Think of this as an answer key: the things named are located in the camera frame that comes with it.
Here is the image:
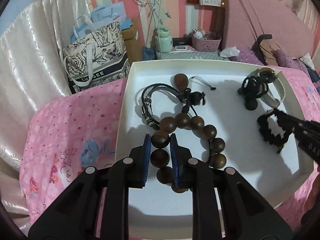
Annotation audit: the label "black scrunchie with charm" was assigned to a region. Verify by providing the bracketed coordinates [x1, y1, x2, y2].
[257, 109, 289, 154]

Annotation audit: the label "black spiral hair clip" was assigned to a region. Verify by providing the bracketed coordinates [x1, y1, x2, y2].
[238, 75, 268, 111]

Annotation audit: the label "watch with beige strap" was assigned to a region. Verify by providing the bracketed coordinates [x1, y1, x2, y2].
[249, 67, 286, 108]

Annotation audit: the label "brown pendant black knot cord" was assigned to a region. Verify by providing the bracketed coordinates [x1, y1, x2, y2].
[173, 73, 217, 117]

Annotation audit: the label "brown wooden bead bracelet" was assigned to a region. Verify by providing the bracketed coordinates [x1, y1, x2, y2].
[150, 112, 228, 194]

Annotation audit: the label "black braided cord bracelet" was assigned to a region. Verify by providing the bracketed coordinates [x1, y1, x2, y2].
[141, 83, 188, 132]

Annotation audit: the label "person's right hand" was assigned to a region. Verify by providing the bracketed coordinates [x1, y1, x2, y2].
[301, 174, 320, 225]

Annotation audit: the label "purple dotted pillow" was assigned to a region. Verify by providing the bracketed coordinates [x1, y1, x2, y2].
[229, 48, 309, 75]

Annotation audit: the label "white shallow tray box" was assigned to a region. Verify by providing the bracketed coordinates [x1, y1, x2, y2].
[113, 59, 315, 209]

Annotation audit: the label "brown black bag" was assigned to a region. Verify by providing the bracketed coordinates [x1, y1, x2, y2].
[252, 34, 281, 66]

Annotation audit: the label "pink floral bedspread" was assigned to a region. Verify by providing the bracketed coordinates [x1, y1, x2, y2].
[19, 67, 320, 240]

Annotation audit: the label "white tissue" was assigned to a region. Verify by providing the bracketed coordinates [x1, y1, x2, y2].
[220, 46, 240, 58]

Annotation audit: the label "pink plastic basket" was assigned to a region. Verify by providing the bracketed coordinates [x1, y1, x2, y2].
[192, 32, 222, 52]

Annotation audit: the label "pink headboard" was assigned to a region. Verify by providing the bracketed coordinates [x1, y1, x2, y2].
[222, 0, 315, 57]

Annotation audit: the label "mint green bottle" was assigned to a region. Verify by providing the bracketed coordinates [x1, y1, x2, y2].
[155, 26, 173, 53]

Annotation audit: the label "white power strip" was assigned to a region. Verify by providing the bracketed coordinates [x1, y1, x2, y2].
[199, 0, 225, 7]

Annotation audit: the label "cream satin curtain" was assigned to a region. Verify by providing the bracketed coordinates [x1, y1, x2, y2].
[1, 0, 91, 233]

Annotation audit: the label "black white floral tote bag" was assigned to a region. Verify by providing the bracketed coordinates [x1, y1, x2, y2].
[62, 22, 130, 93]

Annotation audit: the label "cardboard box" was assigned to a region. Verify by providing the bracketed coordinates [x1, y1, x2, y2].
[121, 18, 143, 65]

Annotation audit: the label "light blue paper bag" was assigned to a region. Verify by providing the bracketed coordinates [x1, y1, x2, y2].
[71, 2, 133, 43]

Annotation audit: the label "hanging charging cables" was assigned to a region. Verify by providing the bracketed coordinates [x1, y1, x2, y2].
[126, 0, 172, 36]

